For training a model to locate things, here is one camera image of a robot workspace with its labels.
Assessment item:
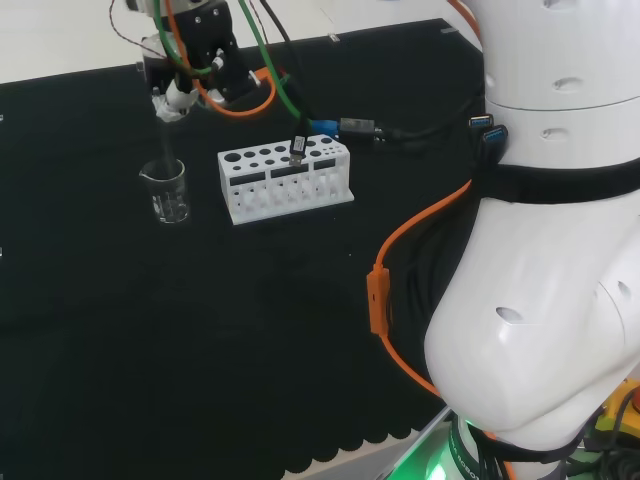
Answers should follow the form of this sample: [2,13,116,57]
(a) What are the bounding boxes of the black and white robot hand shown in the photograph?
[134,0,262,124]

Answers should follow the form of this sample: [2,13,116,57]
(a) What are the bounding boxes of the thin twisted red black wire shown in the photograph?
[106,0,167,57]

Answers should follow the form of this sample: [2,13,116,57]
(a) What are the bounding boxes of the black cable with adapter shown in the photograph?
[339,93,489,151]

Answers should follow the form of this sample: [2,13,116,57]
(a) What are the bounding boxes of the blue cable connector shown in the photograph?
[310,118,342,142]

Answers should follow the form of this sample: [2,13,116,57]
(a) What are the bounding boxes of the clear glass beaker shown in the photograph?
[138,157,192,225]

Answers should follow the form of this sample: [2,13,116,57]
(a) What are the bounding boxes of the orange cable with inline box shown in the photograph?
[365,0,517,480]

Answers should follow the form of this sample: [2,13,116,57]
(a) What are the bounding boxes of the yellow stop button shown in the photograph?
[593,377,640,437]

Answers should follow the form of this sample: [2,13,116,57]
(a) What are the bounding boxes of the orange cable loop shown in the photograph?
[166,0,278,120]

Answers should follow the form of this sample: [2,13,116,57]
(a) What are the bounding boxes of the white test tube rack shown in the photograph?
[216,131,356,227]

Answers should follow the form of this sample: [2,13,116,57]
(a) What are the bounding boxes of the black cable with silver plug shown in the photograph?
[258,0,312,168]

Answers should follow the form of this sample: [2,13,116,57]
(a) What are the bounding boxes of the clear glass rod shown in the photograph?
[151,86,179,176]

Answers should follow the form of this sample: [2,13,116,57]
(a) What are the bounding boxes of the black bench cloth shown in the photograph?
[0,17,489,480]

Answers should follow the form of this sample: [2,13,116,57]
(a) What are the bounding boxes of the green cable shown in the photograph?
[152,0,314,124]

